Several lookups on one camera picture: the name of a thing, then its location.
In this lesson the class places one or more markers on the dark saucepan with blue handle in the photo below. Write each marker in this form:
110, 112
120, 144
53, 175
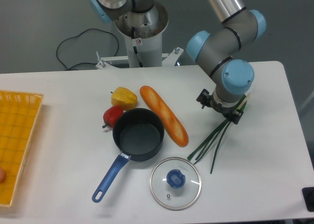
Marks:
138, 134

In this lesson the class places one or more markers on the white metal base frame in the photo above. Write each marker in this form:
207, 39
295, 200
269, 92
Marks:
168, 60

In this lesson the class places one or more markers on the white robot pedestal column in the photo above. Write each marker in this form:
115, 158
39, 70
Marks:
143, 35

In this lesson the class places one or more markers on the orange baguette bread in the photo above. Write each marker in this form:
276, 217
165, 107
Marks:
171, 123

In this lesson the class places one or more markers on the glass lid with blue knob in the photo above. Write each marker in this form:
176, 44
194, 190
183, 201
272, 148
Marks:
175, 183

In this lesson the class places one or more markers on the green onion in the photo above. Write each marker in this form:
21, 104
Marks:
218, 133

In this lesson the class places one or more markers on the yellow bell pepper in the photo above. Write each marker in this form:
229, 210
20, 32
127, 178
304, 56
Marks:
124, 98

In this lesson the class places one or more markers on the yellow woven basket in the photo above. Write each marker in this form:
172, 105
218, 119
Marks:
18, 115

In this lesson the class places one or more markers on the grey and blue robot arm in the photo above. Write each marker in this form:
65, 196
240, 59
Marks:
212, 52

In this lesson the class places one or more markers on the red bell pepper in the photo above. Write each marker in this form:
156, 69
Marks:
111, 116

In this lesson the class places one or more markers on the black object at table edge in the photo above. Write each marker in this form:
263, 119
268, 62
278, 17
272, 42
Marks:
308, 195

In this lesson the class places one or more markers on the green bell pepper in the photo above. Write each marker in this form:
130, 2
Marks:
242, 103

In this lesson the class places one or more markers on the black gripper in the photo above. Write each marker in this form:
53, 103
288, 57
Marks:
227, 109

